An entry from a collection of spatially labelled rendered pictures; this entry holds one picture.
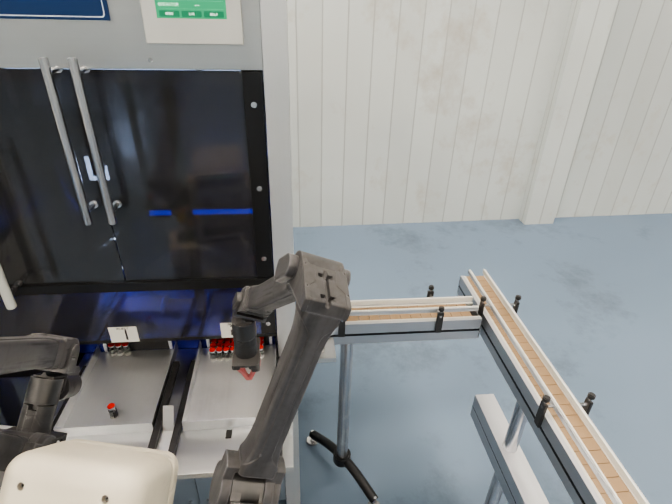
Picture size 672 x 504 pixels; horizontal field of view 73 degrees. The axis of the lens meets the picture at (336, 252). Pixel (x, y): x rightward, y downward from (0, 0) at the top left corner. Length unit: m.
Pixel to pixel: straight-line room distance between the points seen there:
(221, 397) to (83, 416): 0.39
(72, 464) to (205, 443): 0.66
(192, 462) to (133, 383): 0.37
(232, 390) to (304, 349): 0.84
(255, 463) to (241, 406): 0.67
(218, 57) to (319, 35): 2.76
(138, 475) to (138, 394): 0.84
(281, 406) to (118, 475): 0.24
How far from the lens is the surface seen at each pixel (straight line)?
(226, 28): 1.16
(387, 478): 2.39
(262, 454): 0.80
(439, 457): 2.50
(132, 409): 1.55
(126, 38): 1.22
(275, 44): 1.17
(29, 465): 0.82
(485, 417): 1.97
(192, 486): 2.14
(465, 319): 1.76
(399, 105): 4.11
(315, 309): 0.67
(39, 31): 1.29
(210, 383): 1.55
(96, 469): 0.78
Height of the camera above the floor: 1.97
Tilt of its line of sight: 30 degrees down
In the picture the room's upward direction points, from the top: 2 degrees clockwise
